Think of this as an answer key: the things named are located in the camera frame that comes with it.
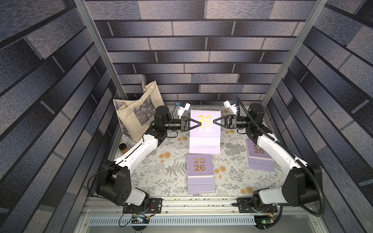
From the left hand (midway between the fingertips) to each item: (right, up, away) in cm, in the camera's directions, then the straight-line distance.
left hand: (200, 126), depth 67 cm
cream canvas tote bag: (-39, +5, +24) cm, 46 cm away
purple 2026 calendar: (+1, -30, +13) cm, 33 cm away
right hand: (+6, +1, +3) cm, 7 cm away
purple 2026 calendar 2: (+3, -6, +1) cm, 7 cm away
